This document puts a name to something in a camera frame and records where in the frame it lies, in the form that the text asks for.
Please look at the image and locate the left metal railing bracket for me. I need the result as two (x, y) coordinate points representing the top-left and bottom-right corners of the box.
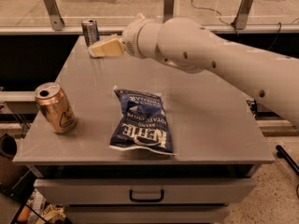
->
(43, 0), (64, 31)

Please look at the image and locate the silver blue redbull can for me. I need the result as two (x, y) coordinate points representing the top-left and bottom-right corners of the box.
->
(81, 19), (100, 47)

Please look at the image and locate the middle metal railing bracket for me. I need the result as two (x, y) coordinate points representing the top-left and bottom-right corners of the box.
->
(163, 0), (175, 22)

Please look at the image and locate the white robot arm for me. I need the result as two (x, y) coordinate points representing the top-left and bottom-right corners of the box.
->
(88, 18), (299, 126)

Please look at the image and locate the gold soda can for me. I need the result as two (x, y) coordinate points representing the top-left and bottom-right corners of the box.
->
(35, 82), (77, 133)

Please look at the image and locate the snack bag on floor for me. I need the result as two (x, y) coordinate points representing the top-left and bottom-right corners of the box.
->
(36, 204), (66, 224)

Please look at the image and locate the black cable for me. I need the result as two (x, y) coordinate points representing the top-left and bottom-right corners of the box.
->
(187, 0), (283, 53)

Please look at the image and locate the black drawer handle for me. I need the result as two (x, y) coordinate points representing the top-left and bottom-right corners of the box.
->
(129, 189), (164, 203)

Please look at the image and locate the right metal railing bracket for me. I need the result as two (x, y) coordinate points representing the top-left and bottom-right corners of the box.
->
(233, 0), (254, 30)

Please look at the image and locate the black stand leg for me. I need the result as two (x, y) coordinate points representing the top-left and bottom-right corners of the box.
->
(276, 145), (299, 176)

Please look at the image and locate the blue Kettle chips bag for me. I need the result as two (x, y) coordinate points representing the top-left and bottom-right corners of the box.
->
(110, 87), (174, 155)

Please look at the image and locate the grey upper drawer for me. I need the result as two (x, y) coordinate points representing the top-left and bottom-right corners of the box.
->
(35, 178), (255, 205)

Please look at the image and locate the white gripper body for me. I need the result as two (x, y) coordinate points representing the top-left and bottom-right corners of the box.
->
(122, 19), (162, 59)

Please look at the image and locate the grey lower drawer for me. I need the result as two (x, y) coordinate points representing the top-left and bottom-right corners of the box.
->
(66, 205), (229, 224)

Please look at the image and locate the grey drawer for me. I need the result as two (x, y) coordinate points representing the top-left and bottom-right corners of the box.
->
(66, 205), (229, 224)
(35, 178), (255, 205)

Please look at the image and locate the black bin at left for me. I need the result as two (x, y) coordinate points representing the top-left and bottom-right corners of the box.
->
(0, 133), (17, 160)

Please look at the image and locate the metal railing bracket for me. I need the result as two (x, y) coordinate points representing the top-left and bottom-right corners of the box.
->
(163, 0), (175, 22)
(233, 0), (254, 30)
(43, 0), (64, 31)

